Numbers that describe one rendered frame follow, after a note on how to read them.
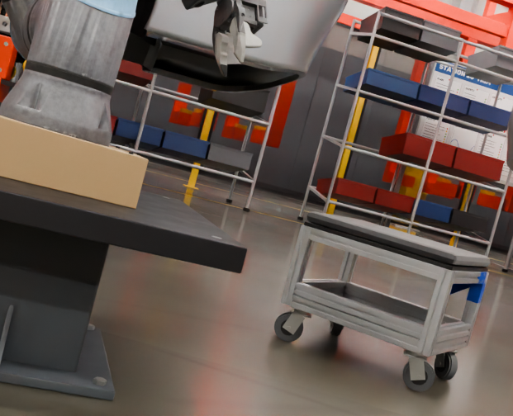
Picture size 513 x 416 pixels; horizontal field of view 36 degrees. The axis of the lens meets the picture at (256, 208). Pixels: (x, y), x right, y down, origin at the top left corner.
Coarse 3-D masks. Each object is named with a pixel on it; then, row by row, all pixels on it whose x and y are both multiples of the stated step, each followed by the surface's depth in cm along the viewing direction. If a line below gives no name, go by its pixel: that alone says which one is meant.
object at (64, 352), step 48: (0, 192) 105; (48, 192) 116; (144, 192) 165; (0, 240) 122; (48, 240) 124; (96, 240) 109; (144, 240) 110; (192, 240) 112; (0, 288) 123; (48, 288) 125; (96, 288) 127; (0, 336) 124; (48, 336) 126; (96, 336) 152; (48, 384) 121; (96, 384) 125
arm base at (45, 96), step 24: (24, 72) 130; (48, 72) 127; (24, 96) 126; (48, 96) 126; (72, 96) 127; (96, 96) 130; (24, 120) 125; (48, 120) 125; (72, 120) 126; (96, 120) 129
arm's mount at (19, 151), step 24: (0, 120) 119; (0, 144) 120; (24, 144) 121; (48, 144) 122; (72, 144) 123; (96, 144) 123; (0, 168) 120; (24, 168) 121; (48, 168) 122; (72, 168) 123; (96, 168) 124; (120, 168) 125; (144, 168) 126; (72, 192) 123; (96, 192) 124; (120, 192) 125
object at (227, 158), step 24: (120, 72) 610; (144, 72) 612; (168, 96) 615; (216, 96) 630; (240, 96) 636; (264, 96) 642; (120, 120) 613; (144, 120) 612; (144, 144) 637; (168, 144) 625; (192, 144) 631; (216, 144) 636; (264, 144) 641; (240, 168) 648
